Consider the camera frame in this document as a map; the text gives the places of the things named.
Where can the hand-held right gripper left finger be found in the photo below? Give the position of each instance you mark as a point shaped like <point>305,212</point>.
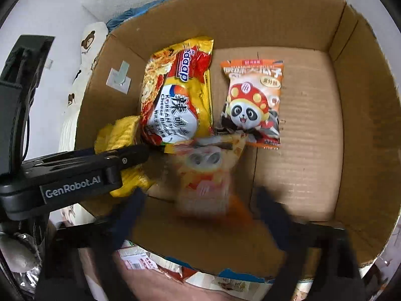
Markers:
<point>128,216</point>

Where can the blue bed sheet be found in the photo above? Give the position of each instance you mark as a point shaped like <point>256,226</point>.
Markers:
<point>131,14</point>

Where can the cardboard box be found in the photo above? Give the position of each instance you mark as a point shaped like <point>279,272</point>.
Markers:
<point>297,169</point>

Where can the grey soft object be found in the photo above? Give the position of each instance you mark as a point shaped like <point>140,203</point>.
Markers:
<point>18,250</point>

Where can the red snack packet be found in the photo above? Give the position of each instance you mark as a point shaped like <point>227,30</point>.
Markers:
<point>170,272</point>

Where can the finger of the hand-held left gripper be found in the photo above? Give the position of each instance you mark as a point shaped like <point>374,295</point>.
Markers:
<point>131,156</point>

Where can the yellow instant noodle packet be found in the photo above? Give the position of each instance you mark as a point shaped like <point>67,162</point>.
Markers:
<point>178,94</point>

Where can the yellow crinkled snack packet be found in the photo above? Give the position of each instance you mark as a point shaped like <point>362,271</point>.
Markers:
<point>116,134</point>

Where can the white green snack packet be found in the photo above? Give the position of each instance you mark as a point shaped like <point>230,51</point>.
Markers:
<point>137,258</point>

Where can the orange panda snack packet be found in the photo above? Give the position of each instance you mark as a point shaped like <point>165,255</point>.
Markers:
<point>203,182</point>
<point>250,100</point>

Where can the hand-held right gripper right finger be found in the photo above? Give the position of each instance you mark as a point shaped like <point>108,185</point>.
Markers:
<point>272,219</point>

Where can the pale orange snack packet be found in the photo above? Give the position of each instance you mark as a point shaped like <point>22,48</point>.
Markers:
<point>231,283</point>

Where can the bear print pillow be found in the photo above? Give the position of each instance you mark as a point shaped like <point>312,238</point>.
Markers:
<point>91,47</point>

